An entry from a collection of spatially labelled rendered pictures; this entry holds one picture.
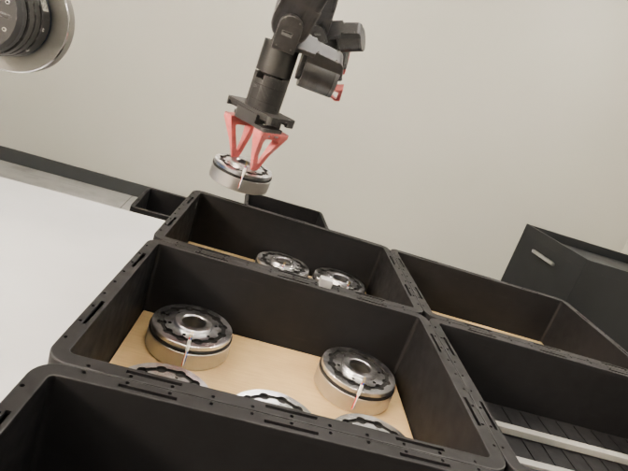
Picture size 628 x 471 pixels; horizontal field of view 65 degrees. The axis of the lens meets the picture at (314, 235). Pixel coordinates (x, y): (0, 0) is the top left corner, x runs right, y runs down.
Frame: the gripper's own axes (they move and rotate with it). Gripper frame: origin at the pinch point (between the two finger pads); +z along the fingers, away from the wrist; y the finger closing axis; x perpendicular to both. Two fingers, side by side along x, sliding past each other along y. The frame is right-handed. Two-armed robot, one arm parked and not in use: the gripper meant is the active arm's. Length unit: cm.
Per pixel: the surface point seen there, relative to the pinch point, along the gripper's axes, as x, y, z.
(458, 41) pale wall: -301, 110, -57
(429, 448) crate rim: 23, -51, 5
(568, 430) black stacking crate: -18, -61, 16
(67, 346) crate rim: 41.9, -25.8, 6.7
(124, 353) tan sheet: 29.4, -17.9, 17.7
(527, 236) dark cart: -175, -18, 22
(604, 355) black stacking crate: -38, -61, 9
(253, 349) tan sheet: 13.8, -24.3, 17.7
